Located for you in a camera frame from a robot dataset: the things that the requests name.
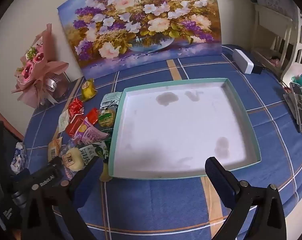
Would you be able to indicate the small yellow cake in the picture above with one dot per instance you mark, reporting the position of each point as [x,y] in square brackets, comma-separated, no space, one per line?
[106,173]

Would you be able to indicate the black power adapter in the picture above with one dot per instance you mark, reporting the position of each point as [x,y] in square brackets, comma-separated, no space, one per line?
[258,69]

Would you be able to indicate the pink cloth item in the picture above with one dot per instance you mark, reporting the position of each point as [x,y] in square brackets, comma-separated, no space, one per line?
[274,61]

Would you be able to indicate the blue plaid bedsheet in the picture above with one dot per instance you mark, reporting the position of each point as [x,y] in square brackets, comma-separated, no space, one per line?
[166,205]

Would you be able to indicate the dark green cookie packet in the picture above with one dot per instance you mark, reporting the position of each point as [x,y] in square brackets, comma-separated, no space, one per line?
[106,132]

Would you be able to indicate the small white snack packet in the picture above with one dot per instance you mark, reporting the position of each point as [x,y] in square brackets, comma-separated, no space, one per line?
[63,122]

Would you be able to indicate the pink swiss roll packet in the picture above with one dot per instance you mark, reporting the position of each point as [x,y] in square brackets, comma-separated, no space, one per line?
[91,133]

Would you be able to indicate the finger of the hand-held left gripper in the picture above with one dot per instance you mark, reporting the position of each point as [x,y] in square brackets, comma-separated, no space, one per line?
[56,165]

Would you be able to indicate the green white biscuit packet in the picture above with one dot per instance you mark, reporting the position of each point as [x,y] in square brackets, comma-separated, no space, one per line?
[96,151]

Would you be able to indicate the white rectangular box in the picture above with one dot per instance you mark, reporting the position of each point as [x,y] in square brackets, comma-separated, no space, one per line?
[242,61]

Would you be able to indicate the red foil candy packet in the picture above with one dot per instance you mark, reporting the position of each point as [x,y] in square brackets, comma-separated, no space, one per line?
[75,107]

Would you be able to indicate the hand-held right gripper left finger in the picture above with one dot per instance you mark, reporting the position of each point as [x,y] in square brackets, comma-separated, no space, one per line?
[84,182]

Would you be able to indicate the teal-rimmed white box tray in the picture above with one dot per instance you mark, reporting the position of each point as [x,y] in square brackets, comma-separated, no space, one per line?
[178,130]

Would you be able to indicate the flower painting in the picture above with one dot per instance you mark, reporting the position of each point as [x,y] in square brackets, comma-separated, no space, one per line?
[141,17]

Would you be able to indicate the blue white tissue packet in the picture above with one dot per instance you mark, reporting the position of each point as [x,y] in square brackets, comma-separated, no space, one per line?
[18,157]

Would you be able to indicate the brown bread packet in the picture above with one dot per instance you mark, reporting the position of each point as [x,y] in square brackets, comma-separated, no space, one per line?
[53,150]

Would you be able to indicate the clear green-label cookie packet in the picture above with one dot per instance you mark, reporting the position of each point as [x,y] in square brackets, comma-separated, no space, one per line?
[106,117]

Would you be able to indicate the clear steamed cake packet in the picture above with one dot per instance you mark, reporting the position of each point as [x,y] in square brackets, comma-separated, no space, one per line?
[72,161]

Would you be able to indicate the pink flower bouquet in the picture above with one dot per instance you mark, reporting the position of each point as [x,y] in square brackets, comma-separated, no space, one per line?
[36,75]

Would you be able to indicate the yellow bread packet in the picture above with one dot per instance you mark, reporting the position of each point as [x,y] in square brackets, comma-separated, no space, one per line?
[88,91]

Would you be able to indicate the red patterned snack packet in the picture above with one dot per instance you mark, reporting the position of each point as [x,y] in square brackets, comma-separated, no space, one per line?
[76,127]

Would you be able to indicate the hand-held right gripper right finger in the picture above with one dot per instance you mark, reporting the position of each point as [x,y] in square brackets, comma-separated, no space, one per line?
[217,177]

